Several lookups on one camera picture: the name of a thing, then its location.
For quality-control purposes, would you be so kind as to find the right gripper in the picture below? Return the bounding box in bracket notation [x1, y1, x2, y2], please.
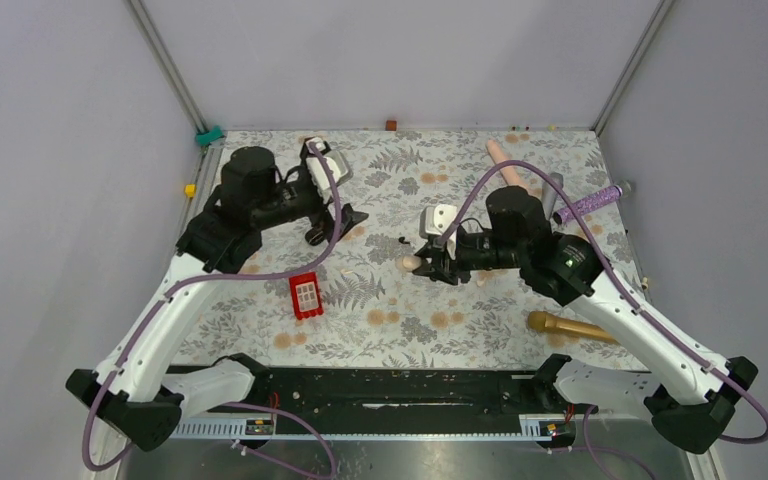
[413, 227, 526, 286]

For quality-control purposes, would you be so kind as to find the beige earbuds charging case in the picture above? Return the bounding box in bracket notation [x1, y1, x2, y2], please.
[400, 256, 422, 272]

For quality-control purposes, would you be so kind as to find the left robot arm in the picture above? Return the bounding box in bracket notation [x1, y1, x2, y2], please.
[66, 137, 365, 451]

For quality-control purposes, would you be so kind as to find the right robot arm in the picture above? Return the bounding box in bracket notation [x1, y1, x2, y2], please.
[413, 186, 758, 454]

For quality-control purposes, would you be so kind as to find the floral table mat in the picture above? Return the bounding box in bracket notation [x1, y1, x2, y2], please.
[175, 130, 640, 370]

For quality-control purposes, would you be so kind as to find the red tray with tiles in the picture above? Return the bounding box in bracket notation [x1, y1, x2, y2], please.
[289, 271, 324, 321]

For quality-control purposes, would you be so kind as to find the pink microphone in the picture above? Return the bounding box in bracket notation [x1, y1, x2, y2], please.
[485, 139, 536, 200]

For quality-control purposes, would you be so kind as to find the gold microphone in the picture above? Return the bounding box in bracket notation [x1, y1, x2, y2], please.
[527, 311, 618, 344]

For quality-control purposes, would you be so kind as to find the silver microphone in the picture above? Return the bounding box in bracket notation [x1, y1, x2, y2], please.
[541, 172, 564, 220]

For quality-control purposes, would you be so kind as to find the purple glitter microphone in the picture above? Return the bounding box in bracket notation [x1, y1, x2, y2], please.
[550, 181, 635, 226]

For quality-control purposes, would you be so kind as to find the teal block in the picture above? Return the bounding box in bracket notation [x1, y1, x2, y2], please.
[195, 125, 225, 147]

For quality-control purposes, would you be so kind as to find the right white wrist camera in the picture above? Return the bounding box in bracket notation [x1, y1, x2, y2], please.
[419, 204, 458, 260]

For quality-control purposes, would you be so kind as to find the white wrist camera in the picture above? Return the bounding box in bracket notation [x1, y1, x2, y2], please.
[419, 204, 458, 260]
[301, 137, 353, 201]

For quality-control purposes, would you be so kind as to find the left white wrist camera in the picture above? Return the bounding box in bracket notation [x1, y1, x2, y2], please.
[301, 137, 353, 201]

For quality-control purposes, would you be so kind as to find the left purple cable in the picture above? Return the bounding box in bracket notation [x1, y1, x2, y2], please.
[81, 142, 346, 480]

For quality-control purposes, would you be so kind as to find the purple cable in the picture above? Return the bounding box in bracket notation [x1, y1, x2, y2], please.
[81, 142, 346, 480]
[440, 160, 768, 480]

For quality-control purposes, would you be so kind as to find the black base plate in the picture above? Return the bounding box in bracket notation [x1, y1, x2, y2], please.
[171, 364, 601, 425]

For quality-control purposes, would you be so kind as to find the aluminium frame rail left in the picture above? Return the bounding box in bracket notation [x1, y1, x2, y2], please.
[124, 0, 209, 135]

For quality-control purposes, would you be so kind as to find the aluminium frame rail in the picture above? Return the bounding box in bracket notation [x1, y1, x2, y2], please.
[590, 0, 676, 137]
[124, 0, 209, 135]

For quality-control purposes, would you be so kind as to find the aluminium frame rail right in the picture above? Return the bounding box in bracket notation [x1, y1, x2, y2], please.
[590, 0, 676, 137]

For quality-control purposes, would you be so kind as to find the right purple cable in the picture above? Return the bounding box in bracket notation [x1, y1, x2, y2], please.
[440, 160, 768, 480]

